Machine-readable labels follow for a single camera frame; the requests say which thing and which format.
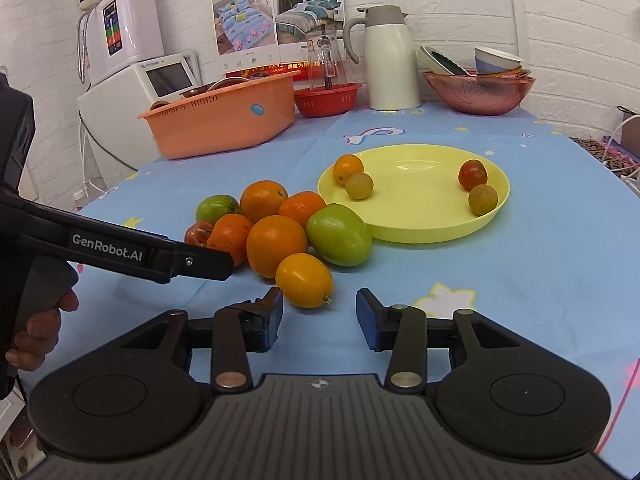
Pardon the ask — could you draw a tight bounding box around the brown longan front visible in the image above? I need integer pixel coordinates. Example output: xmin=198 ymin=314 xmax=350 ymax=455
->
xmin=469 ymin=184 xmax=498 ymax=217

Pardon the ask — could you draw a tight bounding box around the orange plastic basket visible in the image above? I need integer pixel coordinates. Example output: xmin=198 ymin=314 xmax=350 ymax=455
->
xmin=139 ymin=73 xmax=295 ymax=159

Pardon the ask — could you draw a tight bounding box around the cardboard box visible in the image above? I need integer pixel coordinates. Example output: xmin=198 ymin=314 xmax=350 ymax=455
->
xmin=617 ymin=105 xmax=640 ymax=158

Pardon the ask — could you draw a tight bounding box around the pink glass bowl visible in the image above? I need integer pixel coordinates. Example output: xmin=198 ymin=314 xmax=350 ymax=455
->
xmin=423 ymin=72 xmax=536 ymax=116

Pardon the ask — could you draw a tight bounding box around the white water purifier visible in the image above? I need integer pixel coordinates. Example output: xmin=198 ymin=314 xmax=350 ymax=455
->
xmin=86 ymin=0 xmax=164 ymax=86

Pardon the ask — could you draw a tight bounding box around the small green fruit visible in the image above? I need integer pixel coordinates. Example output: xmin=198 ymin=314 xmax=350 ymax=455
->
xmin=195 ymin=194 xmax=240 ymax=224

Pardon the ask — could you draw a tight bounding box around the brown longan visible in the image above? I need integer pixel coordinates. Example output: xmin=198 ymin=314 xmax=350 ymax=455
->
xmin=469 ymin=184 xmax=498 ymax=217
xmin=345 ymin=172 xmax=374 ymax=200

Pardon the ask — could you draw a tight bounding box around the white thermos jug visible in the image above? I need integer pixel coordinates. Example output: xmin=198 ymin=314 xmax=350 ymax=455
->
xmin=343 ymin=4 xmax=421 ymax=112

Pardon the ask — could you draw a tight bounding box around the large orange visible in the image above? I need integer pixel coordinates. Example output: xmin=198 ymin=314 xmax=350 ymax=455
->
xmin=246 ymin=214 xmax=308 ymax=280

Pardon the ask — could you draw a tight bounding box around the white countertop appliance with screen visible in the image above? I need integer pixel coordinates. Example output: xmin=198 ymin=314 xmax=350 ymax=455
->
xmin=78 ymin=50 xmax=201 ymax=188

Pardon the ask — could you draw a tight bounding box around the tilted dish in bowl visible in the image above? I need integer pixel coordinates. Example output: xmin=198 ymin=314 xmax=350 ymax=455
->
xmin=416 ymin=46 xmax=470 ymax=76

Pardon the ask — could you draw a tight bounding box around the yellow plastic plate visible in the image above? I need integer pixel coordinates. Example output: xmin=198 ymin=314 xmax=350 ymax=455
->
xmin=317 ymin=144 xmax=510 ymax=244

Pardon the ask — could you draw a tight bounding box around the yellow-orange citrus front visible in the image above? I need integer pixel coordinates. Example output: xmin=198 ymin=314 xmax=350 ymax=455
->
xmin=276 ymin=252 xmax=333 ymax=309

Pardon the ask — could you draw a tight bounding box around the person left hand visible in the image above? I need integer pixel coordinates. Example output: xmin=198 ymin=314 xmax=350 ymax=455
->
xmin=6 ymin=289 xmax=79 ymax=372

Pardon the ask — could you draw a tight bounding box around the tangerine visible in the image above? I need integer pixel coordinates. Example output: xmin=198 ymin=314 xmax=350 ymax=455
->
xmin=278 ymin=191 xmax=326 ymax=228
xmin=206 ymin=214 xmax=253 ymax=268

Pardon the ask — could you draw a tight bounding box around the large green mango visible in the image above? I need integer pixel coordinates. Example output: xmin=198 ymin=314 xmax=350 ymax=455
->
xmin=306 ymin=204 xmax=373 ymax=268

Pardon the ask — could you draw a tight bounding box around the white blue ceramic bowl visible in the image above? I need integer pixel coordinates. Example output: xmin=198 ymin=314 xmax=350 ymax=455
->
xmin=474 ymin=47 xmax=524 ymax=75

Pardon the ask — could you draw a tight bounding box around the glass pitcher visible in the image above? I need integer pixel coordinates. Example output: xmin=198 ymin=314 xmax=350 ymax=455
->
xmin=307 ymin=25 xmax=347 ymax=91

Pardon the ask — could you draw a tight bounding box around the small yellow-orange citrus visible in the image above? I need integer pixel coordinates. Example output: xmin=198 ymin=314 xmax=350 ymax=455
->
xmin=332 ymin=154 xmax=364 ymax=186

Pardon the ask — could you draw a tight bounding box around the small red plastic basket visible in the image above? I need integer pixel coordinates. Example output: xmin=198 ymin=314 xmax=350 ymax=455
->
xmin=294 ymin=84 xmax=361 ymax=118

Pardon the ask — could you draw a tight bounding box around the wall calendar poster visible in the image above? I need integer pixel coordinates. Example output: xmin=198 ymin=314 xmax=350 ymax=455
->
xmin=212 ymin=0 xmax=346 ymax=75

